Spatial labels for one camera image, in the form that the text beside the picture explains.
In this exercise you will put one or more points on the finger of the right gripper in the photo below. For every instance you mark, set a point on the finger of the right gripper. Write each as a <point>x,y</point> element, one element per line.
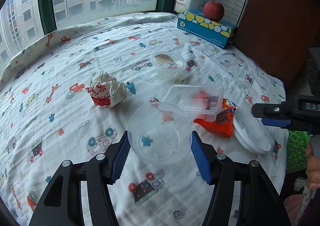
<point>271,111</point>
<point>276,123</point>

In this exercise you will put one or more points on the round clear plastic lid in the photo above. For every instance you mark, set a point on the round clear plastic lid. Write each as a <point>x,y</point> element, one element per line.
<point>160,133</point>

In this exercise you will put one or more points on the blue yellow tissue box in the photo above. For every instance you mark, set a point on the blue yellow tissue box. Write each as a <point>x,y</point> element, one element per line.
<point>194,22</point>

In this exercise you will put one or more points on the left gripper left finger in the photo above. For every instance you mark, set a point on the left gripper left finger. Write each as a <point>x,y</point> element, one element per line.
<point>60,203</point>

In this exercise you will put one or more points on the rectangular clear plastic container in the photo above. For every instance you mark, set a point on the rectangular clear plastic container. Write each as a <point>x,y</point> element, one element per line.
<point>203,102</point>

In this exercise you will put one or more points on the pink white patterned cloth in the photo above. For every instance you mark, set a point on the pink white patterned cloth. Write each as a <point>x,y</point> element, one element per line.
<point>296,205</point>

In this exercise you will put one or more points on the cartoon print white bedsheet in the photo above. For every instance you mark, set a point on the cartoon print white bedsheet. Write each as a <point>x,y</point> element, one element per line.
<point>47,116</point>

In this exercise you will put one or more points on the small pudding cup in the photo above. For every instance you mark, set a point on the small pudding cup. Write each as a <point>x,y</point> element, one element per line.
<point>168,65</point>

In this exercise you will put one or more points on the green mesh trash basket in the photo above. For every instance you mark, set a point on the green mesh trash basket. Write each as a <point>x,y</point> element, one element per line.
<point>296,158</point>

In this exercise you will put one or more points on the red white paper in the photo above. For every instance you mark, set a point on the red white paper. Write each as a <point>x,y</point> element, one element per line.
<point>105,90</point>

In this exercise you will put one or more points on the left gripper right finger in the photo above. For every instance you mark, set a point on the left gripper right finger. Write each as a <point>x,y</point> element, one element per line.
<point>259,202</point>

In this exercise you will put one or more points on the red apple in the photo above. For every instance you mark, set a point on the red apple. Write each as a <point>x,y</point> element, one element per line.
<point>214,10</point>

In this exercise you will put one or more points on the orange snack wrapper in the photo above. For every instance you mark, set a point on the orange snack wrapper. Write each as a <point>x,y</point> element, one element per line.
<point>222,126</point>

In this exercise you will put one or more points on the person's right hand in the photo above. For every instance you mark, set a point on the person's right hand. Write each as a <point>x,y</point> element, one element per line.
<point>312,170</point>

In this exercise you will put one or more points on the brown wooden headboard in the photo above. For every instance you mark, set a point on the brown wooden headboard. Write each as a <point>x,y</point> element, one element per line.
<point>277,33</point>

